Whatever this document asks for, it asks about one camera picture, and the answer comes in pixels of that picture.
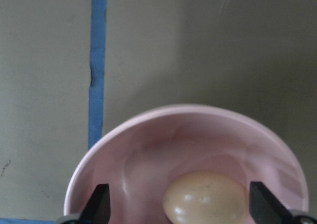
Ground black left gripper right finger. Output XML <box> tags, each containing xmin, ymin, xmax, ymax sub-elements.
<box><xmin>249</xmin><ymin>181</ymin><xmax>293</xmax><ymax>224</ymax></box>

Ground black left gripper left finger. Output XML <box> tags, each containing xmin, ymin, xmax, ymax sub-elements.
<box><xmin>79</xmin><ymin>184</ymin><xmax>110</xmax><ymax>224</ymax></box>

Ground brown egg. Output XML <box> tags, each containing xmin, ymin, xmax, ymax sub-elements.
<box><xmin>162</xmin><ymin>171</ymin><xmax>248</xmax><ymax>224</ymax></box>

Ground pink bowl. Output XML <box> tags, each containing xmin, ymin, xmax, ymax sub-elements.
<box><xmin>63</xmin><ymin>105</ymin><xmax>309</xmax><ymax>224</ymax></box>

